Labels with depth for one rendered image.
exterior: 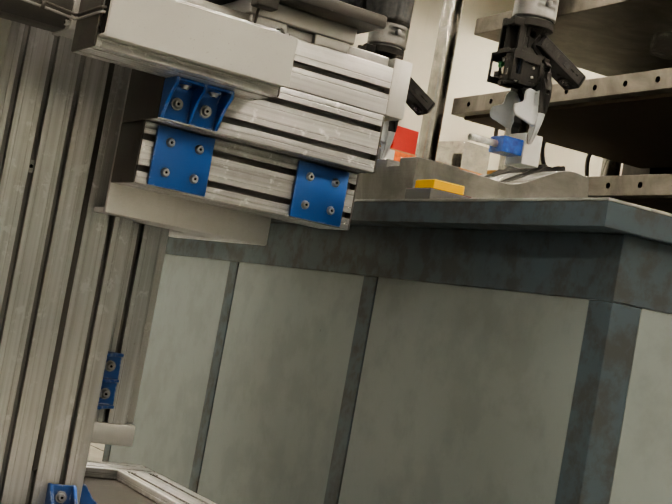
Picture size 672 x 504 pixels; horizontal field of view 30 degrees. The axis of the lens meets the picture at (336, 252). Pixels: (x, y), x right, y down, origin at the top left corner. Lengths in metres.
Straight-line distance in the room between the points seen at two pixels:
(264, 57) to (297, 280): 0.88
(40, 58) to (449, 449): 0.84
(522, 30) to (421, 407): 0.67
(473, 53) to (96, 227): 10.10
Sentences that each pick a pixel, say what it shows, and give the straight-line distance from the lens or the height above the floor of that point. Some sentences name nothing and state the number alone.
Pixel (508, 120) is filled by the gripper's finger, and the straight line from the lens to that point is 2.22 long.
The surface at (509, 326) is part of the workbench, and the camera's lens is 1.84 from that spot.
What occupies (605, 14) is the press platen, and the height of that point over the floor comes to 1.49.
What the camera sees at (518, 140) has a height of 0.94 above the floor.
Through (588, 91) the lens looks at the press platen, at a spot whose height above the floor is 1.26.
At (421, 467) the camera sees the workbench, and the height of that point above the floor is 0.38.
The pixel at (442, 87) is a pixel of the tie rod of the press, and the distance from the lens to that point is 3.73.
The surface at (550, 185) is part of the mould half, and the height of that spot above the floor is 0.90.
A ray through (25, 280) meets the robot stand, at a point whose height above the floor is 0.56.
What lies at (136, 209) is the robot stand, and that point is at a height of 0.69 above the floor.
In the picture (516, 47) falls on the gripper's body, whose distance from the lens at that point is 2.18.
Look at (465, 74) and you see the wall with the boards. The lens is 11.82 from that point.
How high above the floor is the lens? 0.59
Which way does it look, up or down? 3 degrees up
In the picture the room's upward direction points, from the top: 10 degrees clockwise
